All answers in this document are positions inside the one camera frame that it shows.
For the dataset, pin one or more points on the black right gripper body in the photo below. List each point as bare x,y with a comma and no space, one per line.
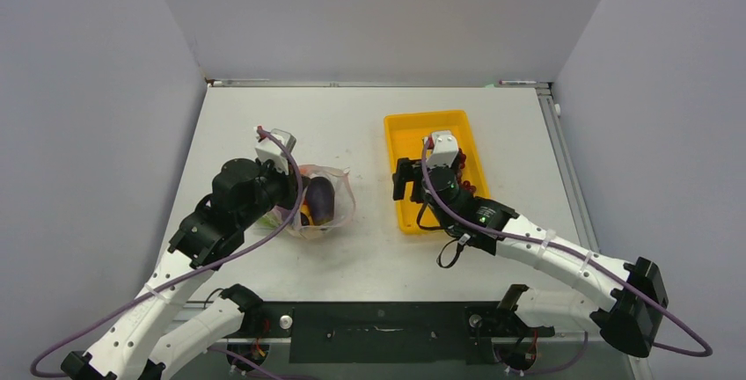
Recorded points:
446,222

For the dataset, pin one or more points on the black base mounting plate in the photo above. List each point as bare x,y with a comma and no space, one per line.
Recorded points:
391,332

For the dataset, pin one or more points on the marker pen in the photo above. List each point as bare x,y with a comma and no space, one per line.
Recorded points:
517,83

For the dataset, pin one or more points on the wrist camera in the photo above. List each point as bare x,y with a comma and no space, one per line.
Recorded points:
266,150
443,148

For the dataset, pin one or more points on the yellow plastic tray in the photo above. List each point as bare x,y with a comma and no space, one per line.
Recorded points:
404,133

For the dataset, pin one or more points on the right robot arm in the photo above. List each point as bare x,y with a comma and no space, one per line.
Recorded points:
624,301

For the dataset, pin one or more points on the clear zip top bag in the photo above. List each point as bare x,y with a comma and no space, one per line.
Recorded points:
297,221

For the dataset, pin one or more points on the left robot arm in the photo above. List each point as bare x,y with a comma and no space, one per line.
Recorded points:
136,345

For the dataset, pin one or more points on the dark purple round eggplant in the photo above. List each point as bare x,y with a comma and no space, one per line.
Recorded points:
320,199

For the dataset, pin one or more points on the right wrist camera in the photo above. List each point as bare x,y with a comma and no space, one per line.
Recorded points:
443,148

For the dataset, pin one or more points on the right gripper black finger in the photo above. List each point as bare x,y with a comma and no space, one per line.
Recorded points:
407,168
400,181

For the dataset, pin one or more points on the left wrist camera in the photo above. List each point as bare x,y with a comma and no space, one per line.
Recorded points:
266,150

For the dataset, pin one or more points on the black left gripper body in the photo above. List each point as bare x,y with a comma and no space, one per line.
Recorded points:
274,188

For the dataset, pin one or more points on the dark red grape bunch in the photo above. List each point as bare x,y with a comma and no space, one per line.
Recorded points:
464,183

